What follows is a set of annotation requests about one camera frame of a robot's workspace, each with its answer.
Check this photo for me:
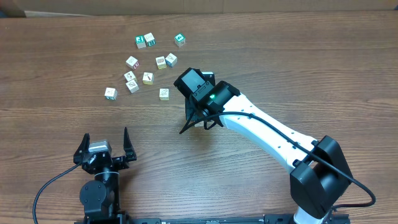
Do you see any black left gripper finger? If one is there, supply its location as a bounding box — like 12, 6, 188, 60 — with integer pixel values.
123, 127, 137, 161
73, 133, 90, 164

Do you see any wooden block teal letter R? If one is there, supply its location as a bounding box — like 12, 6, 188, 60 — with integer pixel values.
144, 32, 156, 47

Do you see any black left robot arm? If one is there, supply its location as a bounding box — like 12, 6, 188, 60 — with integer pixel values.
73, 129, 137, 223

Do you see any wooden block number 2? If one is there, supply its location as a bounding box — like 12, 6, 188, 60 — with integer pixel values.
126, 80, 139, 93

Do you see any wooden block blue letter M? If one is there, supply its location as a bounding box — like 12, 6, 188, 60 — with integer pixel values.
165, 53, 178, 67

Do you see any wooden block yellow letter L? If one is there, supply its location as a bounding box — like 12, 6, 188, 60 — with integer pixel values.
159, 88, 170, 101

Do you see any wooden block yellow oval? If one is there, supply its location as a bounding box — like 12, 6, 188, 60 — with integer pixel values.
155, 56, 167, 70

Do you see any wooden block red letter U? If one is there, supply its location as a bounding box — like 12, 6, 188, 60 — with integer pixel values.
126, 56, 139, 70

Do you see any wooden block yellow sided small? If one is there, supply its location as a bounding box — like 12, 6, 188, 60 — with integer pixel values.
124, 71, 137, 82

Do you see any wooden block yellow letter B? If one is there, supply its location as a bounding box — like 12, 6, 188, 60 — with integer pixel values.
142, 72, 154, 85

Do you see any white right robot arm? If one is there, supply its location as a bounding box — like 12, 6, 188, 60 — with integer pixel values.
185, 93, 354, 223

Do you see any wooden block green J side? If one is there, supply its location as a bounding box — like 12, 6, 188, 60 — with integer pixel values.
104, 87, 118, 100

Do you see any wooden block green number 4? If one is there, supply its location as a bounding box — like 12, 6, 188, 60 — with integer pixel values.
174, 33, 186, 47

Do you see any wooden block green top J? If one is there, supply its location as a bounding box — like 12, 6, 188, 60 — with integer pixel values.
135, 35, 146, 49

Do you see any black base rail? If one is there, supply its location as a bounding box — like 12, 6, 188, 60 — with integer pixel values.
74, 212, 351, 224

